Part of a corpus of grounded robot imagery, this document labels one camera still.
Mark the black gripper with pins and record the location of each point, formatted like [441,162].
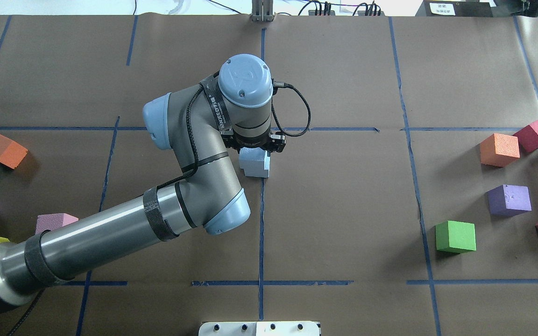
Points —
[276,142]

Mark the light blue foam block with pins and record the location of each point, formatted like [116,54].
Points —
[259,173]

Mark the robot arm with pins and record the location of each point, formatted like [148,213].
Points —
[231,108]

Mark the black electronics module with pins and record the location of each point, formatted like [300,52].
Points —
[317,8]
[366,9]

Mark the green foam block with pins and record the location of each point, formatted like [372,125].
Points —
[455,237]

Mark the orange textured foam block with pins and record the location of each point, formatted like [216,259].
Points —
[499,150]

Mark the black box with label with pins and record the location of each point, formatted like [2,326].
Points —
[453,8]

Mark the pink foam block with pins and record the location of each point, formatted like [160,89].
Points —
[53,221]

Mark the purple foam block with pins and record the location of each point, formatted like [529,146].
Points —
[509,200]

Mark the red dented foam block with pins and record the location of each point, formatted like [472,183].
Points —
[527,137]

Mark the orange foam block left side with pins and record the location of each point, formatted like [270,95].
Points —
[11,153]

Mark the aluminium frame post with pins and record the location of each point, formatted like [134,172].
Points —
[262,11]

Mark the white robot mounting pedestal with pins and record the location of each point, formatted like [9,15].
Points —
[261,328]

